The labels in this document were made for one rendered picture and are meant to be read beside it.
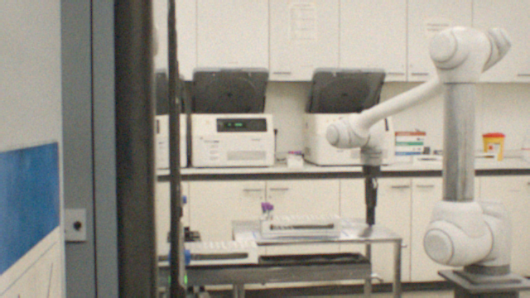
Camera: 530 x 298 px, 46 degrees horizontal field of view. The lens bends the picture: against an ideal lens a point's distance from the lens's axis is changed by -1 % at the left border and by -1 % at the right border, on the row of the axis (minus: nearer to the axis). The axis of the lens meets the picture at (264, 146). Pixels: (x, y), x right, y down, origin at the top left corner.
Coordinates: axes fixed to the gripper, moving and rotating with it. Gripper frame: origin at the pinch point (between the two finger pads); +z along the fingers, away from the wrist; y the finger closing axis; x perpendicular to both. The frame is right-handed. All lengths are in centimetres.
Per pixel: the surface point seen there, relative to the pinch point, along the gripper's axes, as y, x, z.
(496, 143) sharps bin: -218, 156, -19
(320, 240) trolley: 22.6, -23.9, 4.9
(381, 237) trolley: 22.2, -1.7, 4.5
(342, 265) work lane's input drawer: 55, -23, 6
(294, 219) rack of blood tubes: 15.6, -32.5, -1.4
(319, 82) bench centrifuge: -209, 17, -63
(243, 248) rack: 54, -53, 1
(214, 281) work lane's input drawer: 56, -62, 10
